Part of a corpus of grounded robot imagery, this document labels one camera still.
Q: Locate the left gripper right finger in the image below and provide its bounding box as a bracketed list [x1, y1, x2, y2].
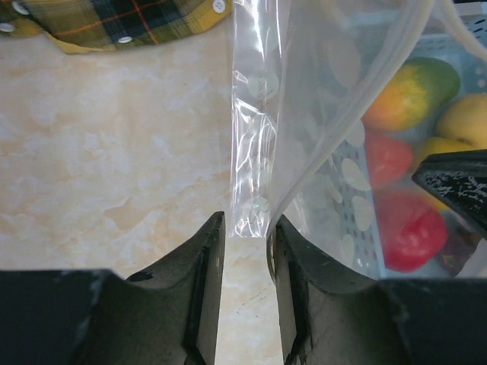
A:
[272, 222, 486, 364]

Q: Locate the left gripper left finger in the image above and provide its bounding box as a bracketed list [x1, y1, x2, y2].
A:
[1, 212, 225, 364]

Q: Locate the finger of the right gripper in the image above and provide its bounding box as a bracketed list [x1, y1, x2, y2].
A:
[412, 149, 486, 237]

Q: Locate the small yellow fruit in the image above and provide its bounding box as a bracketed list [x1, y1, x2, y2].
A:
[436, 94, 486, 149]

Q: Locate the red wax apple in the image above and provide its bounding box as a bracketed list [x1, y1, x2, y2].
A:
[364, 130, 413, 191]

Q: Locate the clear zip top bag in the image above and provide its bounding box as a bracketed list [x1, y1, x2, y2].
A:
[228, 1, 486, 268]

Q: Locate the light blue plastic basket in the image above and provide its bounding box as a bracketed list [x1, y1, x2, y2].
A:
[330, 0, 487, 282]

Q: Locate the orange yellow fruit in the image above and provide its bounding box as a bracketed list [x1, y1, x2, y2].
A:
[412, 136, 476, 212]

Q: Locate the small dark red fruit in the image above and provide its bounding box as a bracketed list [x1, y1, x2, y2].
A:
[435, 226, 482, 277]

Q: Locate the green orange mango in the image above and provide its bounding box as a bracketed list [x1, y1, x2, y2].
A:
[361, 57, 460, 132]

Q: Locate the yellow plaid shirt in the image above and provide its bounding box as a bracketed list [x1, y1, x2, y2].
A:
[1, 0, 233, 54]

